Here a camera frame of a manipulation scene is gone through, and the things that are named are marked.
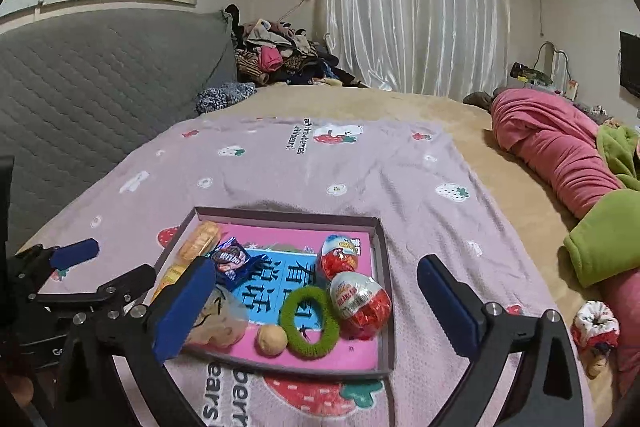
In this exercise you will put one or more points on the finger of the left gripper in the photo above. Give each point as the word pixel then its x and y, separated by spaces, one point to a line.
pixel 70 254
pixel 111 296

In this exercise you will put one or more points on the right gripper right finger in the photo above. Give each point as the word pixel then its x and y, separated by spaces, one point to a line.
pixel 545 390

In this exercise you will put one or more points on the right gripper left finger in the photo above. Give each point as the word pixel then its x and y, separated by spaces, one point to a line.
pixel 89 391

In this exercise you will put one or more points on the beige sock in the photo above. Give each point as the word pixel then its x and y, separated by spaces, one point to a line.
pixel 221 323

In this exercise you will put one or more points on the blue oreo cookie packet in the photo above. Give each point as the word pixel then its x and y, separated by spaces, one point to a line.
pixel 234 265

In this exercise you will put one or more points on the yellow snack cake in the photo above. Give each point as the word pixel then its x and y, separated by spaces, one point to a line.
pixel 170 276
pixel 205 237

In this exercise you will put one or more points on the small tan ball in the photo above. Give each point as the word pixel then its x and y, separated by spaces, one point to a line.
pixel 271 340

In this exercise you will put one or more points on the red white chocolate egg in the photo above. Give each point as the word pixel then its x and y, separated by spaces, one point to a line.
pixel 361 303

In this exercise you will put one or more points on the person's left hand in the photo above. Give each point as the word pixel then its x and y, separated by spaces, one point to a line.
pixel 21 388

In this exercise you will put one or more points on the red white scrunchie toy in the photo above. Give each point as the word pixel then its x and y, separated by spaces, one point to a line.
pixel 595 331

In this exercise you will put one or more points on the pink and blue book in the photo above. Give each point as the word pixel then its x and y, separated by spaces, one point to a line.
pixel 309 318

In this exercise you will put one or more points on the shallow grey cardboard tray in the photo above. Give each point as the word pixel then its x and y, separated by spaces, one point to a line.
pixel 291 243

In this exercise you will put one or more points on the green fleece blanket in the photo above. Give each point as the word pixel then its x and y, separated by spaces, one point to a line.
pixel 605 242

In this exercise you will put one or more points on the grey quilted headboard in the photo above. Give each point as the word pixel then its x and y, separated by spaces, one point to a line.
pixel 79 92

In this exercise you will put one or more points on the blue patterned cloth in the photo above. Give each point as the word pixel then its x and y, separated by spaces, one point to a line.
pixel 226 95

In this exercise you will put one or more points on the pink strawberry print blanket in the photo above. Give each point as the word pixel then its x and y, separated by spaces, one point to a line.
pixel 408 176

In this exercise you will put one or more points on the pink rolled quilt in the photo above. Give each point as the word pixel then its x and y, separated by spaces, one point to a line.
pixel 559 142

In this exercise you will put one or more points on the pile of clothes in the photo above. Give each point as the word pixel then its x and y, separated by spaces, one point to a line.
pixel 268 53

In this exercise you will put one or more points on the tan bed sheet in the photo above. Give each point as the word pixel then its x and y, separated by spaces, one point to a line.
pixel 526 202

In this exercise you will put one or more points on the black television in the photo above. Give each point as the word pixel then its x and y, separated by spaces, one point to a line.
pixel 630 63

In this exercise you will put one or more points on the white sheer curtain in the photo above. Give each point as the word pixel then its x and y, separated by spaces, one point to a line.
pixel 428 47

